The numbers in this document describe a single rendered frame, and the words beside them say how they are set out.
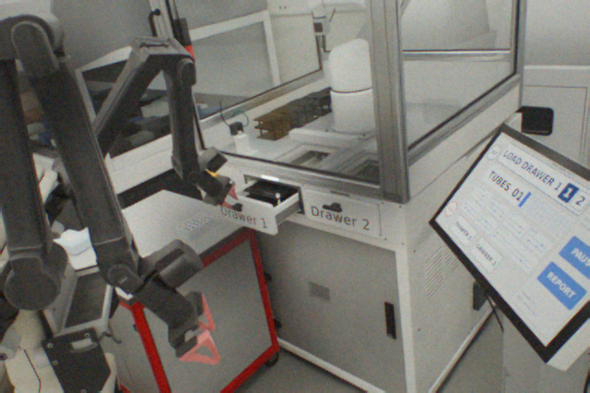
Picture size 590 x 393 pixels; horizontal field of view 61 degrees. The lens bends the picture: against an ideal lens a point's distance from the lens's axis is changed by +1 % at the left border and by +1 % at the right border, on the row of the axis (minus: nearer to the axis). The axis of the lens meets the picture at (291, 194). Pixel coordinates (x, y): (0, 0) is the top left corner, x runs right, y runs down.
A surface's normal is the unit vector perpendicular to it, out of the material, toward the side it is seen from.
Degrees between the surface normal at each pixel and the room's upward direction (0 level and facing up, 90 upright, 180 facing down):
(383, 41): 90
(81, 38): 90
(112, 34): 90
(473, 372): 0
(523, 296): 50
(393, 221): 90
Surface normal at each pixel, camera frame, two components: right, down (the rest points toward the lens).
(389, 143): -0.65, 0.41
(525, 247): -0.85, -0.43
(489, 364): -0.15, -0.89
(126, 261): 0.24, 0.39
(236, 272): 0.74, 0.18
